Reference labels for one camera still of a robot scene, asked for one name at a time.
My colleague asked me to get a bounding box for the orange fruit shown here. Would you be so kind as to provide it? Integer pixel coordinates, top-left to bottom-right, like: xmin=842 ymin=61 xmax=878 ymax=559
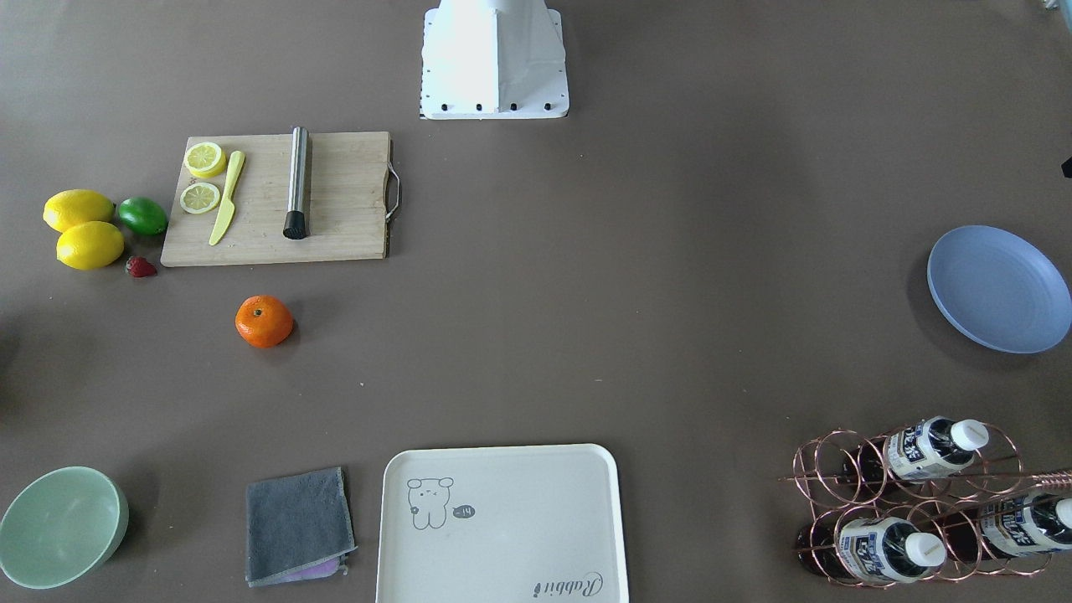
xmin=234 ymin=295 xmax=295 ymax=348

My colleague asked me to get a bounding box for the blue plate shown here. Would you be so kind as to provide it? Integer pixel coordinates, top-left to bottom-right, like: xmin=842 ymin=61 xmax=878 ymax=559
xmin=926 ymin=225 xmax=1071 ymax=354

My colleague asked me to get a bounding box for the wooden cutting board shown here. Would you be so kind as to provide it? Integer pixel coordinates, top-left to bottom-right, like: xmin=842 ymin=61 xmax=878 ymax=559
xmin=161 ymin=132 xmax=392 ymax=267

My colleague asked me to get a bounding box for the cream rabbit tray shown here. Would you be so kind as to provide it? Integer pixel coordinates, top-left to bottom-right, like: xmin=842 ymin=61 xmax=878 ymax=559
xmin=375 ymin=443 xmax=631 ymax=602

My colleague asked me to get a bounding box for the steel cylinder tool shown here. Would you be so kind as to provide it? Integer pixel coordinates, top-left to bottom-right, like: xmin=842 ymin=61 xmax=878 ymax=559
xmin=282 ymin=126 xmax=312 ymax=240

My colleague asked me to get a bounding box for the yellow plastic knife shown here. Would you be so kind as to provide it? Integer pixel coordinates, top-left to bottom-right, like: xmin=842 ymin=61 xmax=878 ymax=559
xmin=209 ymin=150 xmax=245 ymax=245

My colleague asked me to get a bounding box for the grey folded cloth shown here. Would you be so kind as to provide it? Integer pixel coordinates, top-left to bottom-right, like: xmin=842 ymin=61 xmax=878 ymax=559
xmin=245 ymin=466 xmax=357 ymax=588

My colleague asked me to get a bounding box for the lower lemon slice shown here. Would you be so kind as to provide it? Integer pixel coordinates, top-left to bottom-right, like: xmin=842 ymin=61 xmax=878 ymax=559
xmin=178 ymin=182 xmax=222 ymax=214

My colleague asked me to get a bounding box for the lemon slice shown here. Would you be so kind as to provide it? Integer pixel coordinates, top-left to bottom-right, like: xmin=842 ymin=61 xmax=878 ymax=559
xmin=178 ymin=182 xmax=222 ymax=214
xmin=183 ymin=142 xmax=229 ymax=179

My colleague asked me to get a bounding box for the upper lemon slice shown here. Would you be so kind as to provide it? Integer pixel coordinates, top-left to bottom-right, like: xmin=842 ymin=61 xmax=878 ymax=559
xmin=183 ymin=142 xmax=229 ymax=179

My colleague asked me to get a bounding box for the red strawberry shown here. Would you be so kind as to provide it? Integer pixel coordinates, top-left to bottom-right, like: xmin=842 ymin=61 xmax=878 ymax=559
xmin=124 ymin=256 xmax=158 ymax=278

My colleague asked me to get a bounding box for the green lime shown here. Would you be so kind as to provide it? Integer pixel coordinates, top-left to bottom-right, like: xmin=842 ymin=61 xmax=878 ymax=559
xmin=117 ymin=196 xmax=168 ymax=236

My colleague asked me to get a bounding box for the upper drink bottle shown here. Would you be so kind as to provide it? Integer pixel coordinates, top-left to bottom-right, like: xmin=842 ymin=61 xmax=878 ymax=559
xmin=842 ymin=416 xmax=989 ymax=492

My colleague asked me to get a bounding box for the drink bottle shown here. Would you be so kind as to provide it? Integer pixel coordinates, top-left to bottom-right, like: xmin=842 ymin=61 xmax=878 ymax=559
xmin=938 ymin=490 xmax=1071 ymax=562
xmin=842 ymin=416 xmax=989 ymax=492
xmin=796 ymin=518 xmax=948 ymax=586

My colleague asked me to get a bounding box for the lower drink bottle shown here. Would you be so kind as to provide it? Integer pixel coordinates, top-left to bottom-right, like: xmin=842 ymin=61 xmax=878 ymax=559
xmin=796 ymin=518 xmax=948 ymax=586
xmin=938 ymin=490 xmax=1071 ymax=562

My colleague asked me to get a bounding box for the lower whole lemon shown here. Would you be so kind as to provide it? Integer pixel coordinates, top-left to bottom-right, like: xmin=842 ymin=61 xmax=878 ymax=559
xmin=56 ymin=221 xmax=124 ymax=271

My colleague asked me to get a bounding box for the whole lemon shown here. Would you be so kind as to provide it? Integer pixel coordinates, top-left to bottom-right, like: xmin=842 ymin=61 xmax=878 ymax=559
xmin=42 ymin=188 xmax=116 ymax=233
xmin=56 ymin=221 xmax=124 ymax=271

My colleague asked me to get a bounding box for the upper whole lemon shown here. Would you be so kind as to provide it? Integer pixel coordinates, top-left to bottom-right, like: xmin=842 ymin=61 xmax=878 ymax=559
xmin=42 ymin=188 xmax=116 ymax=233

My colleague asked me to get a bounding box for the green bowl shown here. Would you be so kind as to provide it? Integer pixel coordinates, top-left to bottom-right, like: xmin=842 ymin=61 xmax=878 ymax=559
xmin=1 ymin=466 xmax=129 ymax=590

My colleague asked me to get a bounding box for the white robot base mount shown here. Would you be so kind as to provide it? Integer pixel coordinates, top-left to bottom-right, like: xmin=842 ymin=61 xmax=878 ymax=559
xmin=419 ymin=1 xmax=570 ymax=120

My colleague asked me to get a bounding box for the copper wire bottle rack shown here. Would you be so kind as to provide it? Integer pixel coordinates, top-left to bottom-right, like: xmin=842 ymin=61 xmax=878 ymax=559
xmin=790 ymin=425 xmax=1069 ymax=589

